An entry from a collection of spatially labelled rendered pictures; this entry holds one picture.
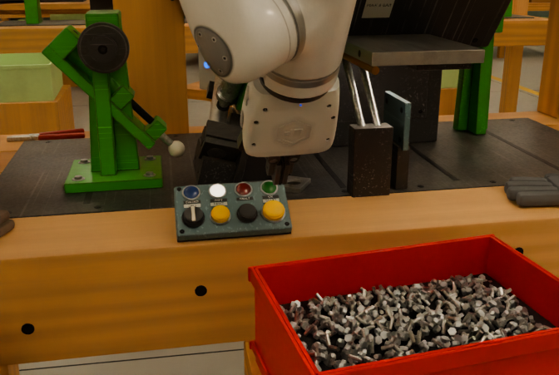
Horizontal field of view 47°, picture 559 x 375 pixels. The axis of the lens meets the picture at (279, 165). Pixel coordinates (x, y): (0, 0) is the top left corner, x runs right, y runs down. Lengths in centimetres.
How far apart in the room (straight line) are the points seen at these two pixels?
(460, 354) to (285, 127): 28
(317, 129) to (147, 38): 74
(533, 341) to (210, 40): 39
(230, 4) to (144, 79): 89
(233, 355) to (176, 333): 134
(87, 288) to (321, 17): 48
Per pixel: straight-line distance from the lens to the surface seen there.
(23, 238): 91
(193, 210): 84
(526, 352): 65
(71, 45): 104
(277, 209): 85
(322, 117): 68
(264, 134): 68
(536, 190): 103
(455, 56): 91
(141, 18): 137
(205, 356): 223
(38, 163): 123
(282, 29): 54
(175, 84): 139
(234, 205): 86
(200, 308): 88
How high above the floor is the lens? 125
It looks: 18 degrees down
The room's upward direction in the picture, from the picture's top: straight up
